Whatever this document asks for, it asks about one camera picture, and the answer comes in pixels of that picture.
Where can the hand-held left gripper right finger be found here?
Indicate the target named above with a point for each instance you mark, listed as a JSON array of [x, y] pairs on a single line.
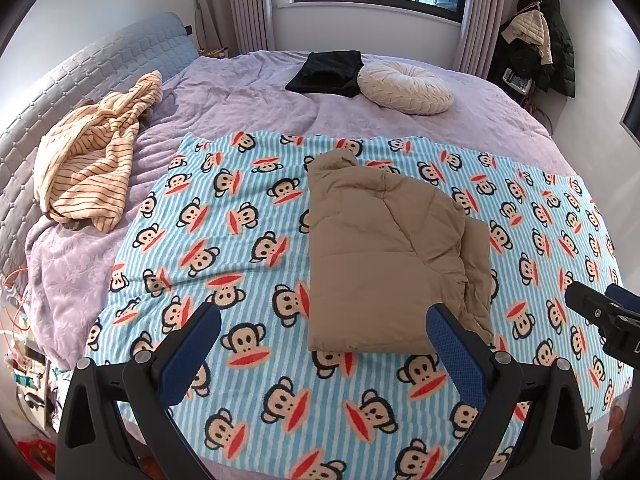
[[457, 360]]

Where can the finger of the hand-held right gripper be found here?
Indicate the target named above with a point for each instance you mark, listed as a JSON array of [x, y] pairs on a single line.
[[587, 302], [625, 297]]

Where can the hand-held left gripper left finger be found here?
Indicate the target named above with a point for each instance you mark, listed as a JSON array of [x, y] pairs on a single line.
[[192, 355]]

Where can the tan puffer jacket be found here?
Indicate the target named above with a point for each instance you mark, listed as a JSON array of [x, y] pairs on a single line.
[[380, 240]]

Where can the blue striped monkey-print blanket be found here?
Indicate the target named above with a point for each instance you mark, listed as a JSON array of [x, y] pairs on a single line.
[[240, 280]]

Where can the cluttered bedside table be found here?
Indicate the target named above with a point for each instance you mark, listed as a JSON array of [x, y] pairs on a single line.
[[32, 375]]

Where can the red bag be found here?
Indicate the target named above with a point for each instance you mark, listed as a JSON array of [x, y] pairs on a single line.
[[35, 455]]

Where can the cream striped garment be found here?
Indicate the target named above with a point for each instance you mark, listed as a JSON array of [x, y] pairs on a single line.
[[90, 160]]

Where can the printed bag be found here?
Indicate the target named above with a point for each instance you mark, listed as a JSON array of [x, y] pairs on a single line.
[[515, 80]]

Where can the black hanging garment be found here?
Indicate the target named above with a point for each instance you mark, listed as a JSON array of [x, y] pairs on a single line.
[[520, 57]]

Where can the black hanging coat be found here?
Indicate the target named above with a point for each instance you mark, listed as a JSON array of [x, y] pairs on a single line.
[[557, 50]]

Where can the purple bedspread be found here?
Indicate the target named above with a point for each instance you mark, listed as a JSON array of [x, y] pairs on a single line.
[[260, 95]]

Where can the round cream cushion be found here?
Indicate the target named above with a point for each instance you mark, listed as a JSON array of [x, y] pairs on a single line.
[[405, 87]]

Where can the cream hanging puffer jacket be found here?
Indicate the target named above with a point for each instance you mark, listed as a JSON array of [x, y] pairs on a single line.
[[530, 30]]

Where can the grey curtain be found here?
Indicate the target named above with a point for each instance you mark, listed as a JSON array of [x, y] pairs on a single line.
[[235, 5], [480, 30]]

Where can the orange bedside object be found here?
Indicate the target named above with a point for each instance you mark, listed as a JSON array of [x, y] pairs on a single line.
[[215, 52]]

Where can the grey-blue quilted headboard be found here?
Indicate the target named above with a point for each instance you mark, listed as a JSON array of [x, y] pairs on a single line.
[[75, 70]]

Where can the black folded clothing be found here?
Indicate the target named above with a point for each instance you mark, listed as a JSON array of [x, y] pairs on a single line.
[[325, 72]]

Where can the wall television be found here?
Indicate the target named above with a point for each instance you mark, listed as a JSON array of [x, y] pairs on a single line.
[[632, 120]]

